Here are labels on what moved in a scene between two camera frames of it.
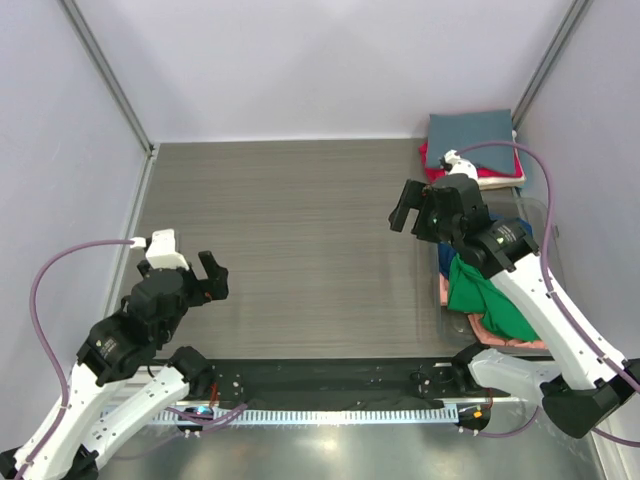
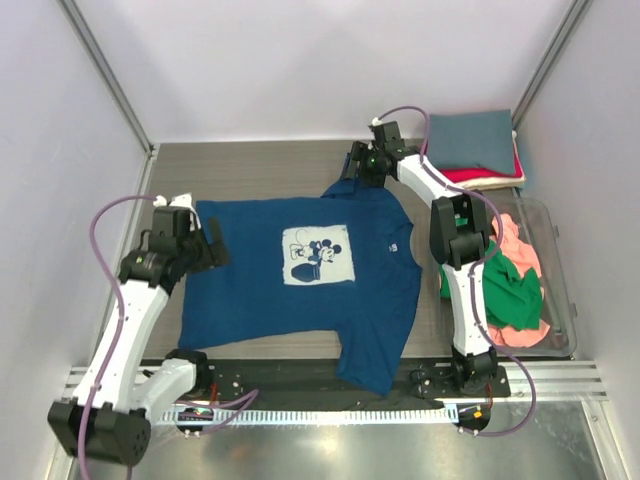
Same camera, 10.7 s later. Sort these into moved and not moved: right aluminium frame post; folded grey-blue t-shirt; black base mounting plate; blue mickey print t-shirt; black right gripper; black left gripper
Moved: blue mickey print t-shirt; black right gripper; black left gripper
Not moved: right aluminium frame post; folded grey-blue t-shirt; black base mounting plate
